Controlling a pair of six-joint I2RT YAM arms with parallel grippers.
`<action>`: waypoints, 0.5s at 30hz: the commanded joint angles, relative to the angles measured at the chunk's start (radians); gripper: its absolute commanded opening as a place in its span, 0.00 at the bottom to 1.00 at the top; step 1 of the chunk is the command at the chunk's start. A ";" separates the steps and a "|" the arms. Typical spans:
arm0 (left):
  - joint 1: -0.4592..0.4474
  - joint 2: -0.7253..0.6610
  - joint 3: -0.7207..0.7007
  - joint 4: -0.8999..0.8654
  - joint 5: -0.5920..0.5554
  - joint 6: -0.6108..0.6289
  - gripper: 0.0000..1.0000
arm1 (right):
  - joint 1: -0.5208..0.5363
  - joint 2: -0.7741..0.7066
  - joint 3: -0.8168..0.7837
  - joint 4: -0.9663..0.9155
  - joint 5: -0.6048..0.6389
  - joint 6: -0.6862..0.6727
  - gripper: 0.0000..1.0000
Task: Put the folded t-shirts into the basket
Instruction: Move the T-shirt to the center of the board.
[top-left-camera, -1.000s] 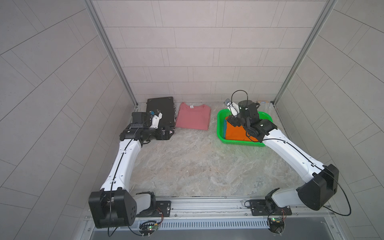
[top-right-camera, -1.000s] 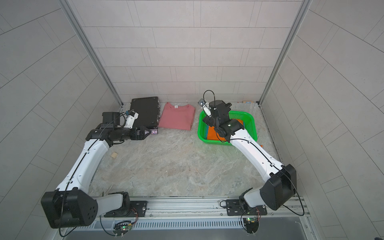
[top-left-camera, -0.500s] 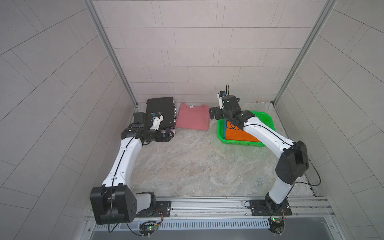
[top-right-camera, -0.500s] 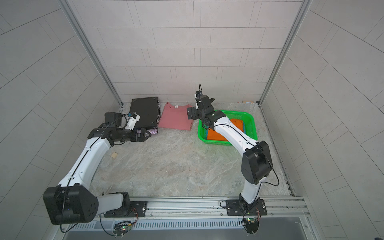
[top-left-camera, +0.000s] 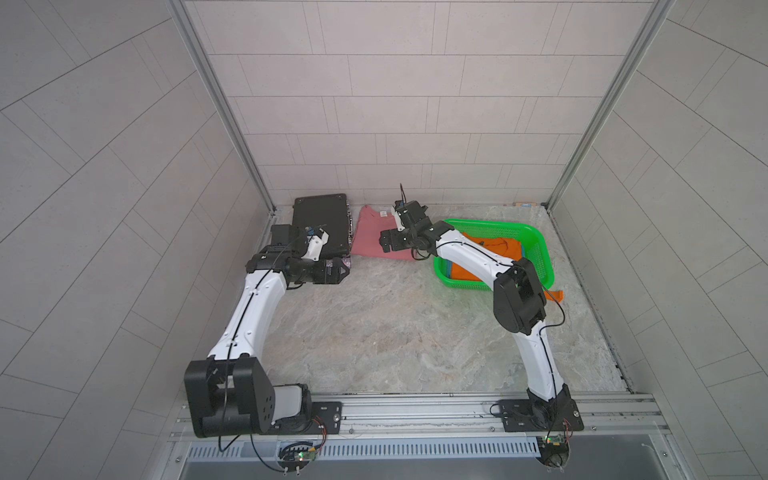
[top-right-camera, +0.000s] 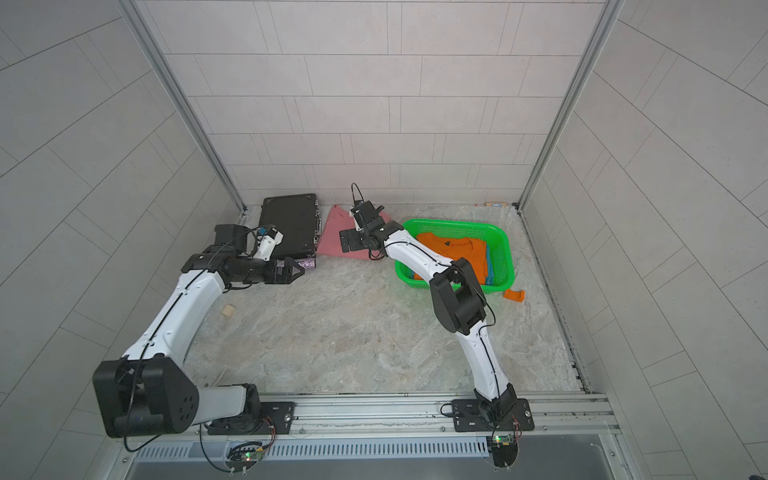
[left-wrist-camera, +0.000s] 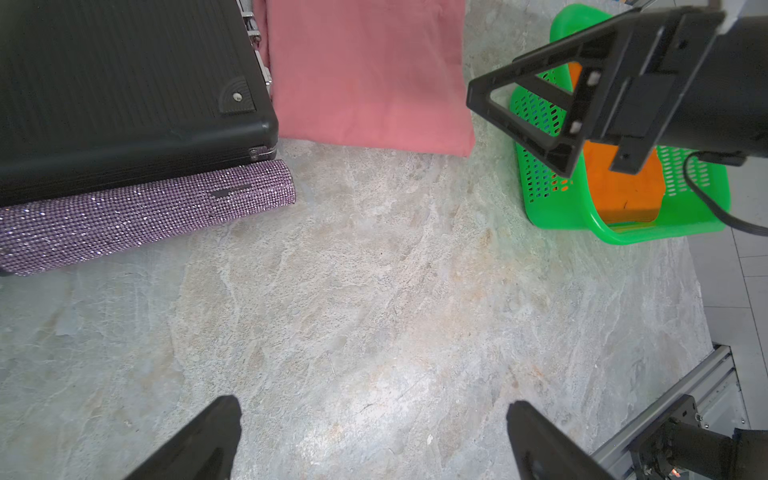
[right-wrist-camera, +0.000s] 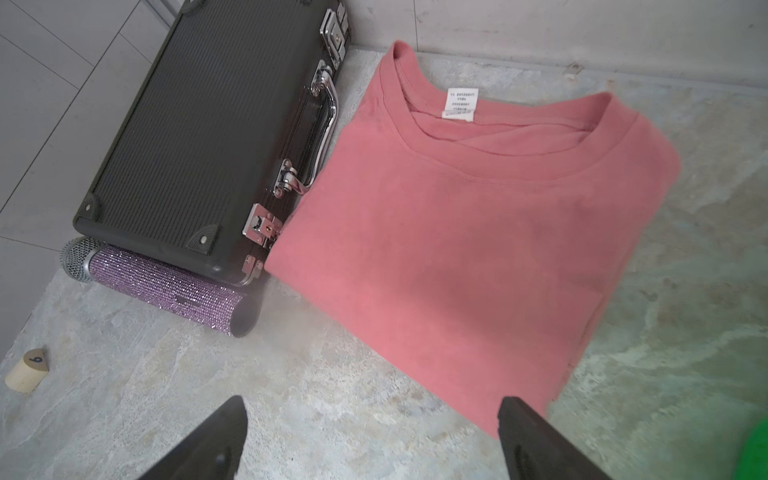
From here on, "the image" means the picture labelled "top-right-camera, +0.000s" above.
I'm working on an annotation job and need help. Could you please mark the pink t-shirt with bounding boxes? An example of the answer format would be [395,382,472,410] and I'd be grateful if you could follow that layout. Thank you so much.
[316,205,384,260]

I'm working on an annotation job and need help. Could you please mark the orange t-shirt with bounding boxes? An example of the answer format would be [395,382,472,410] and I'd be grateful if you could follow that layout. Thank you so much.
[416,232,491,285]

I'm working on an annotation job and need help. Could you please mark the blue t-shirt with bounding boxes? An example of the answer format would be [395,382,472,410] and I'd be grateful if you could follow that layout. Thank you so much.
[485,245,495,286]

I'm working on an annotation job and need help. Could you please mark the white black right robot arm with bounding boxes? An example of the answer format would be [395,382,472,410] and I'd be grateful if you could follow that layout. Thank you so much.
[338,218,518,427]

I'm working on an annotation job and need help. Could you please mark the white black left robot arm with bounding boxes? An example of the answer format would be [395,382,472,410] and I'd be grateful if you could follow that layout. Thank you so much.
[92,224,305,439]

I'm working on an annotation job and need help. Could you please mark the green plastic basket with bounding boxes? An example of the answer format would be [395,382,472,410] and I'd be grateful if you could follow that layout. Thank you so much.
[403,219,515,293]

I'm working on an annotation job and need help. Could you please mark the purple glitter roll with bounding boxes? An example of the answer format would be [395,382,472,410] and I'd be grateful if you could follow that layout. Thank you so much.
[298,257,316,269]

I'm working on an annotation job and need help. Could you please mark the black hard case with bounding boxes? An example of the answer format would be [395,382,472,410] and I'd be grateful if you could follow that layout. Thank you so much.
[259,193,320,260]

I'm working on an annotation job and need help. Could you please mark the small orange plastic piece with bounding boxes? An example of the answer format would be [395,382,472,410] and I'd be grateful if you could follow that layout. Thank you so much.
[503,289,526,303]

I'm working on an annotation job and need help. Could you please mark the left green circuit board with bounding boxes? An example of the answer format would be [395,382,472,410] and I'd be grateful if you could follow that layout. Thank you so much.
[225,441,266,476]

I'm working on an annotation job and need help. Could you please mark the green circuit board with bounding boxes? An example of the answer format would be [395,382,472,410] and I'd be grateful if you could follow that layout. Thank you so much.
[486,435,519,469]
[225,441,266,476]

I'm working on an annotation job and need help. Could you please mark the white ventilation grille strip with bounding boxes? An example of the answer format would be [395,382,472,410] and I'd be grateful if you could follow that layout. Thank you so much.
[137,437,489,463]

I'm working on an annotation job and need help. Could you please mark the right green circuit board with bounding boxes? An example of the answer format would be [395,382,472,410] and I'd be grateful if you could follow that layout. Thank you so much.
[486,435,519,469]

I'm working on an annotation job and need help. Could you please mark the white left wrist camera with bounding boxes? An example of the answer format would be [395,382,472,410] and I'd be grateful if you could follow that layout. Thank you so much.
[252,225,283,261]

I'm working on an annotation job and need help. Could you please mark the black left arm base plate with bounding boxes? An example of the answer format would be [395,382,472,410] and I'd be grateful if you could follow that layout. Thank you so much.
[205,402,296,436]

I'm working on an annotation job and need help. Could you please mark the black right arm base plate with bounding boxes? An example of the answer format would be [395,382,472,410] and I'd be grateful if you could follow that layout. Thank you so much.
[450,398,535,432]

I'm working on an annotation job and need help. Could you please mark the aluminium mounting rail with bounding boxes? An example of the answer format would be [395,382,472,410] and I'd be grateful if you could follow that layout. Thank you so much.
[117,392,620,444]

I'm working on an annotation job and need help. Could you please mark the left aluminium corner post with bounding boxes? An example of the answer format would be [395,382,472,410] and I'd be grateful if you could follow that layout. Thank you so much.
[116,0,248,214]

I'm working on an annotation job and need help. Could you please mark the aluminium corner post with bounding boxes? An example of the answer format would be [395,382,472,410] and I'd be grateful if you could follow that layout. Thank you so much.
[116,0,248,214]
[517,0,623,212]

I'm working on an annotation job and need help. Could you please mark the right aluminium corner post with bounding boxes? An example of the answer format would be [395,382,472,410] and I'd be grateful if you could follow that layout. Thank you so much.
[517,0,623,212]

